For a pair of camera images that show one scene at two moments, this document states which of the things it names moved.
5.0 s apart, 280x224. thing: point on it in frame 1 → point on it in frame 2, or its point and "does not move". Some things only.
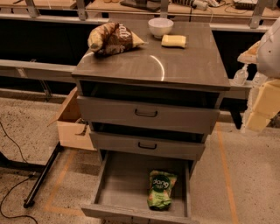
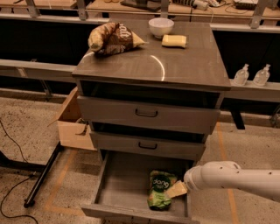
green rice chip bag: (161, 185) does not move
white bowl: (160, 26) does not move
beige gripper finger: (268, 101) → (178, 188)
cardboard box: (73, 132) does not move
